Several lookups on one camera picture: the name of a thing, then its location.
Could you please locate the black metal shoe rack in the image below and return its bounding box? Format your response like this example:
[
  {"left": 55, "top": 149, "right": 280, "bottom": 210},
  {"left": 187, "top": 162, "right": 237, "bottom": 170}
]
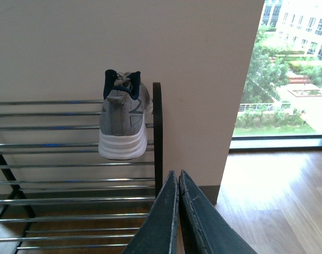
[{"left": 0, "top": 83, "right": 163, "bottom": 253}]

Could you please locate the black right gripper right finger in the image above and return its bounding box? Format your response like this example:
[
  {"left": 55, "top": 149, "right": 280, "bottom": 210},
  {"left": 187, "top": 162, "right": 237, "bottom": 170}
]
[{"left": 179, "top": 170, "right": 256, "bottom": 254}]

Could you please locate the grey knit sneaker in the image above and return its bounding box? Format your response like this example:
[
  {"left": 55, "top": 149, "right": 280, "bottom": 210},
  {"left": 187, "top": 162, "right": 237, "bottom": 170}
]
[{"left": 98, "top": 69, "right": 153, "bottom": 160}]

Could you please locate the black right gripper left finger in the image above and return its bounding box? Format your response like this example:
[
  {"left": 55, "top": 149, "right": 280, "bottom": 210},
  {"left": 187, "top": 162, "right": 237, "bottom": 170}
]
[{"left": 123, "top": 171, "right": 179, "bottom": 254}]

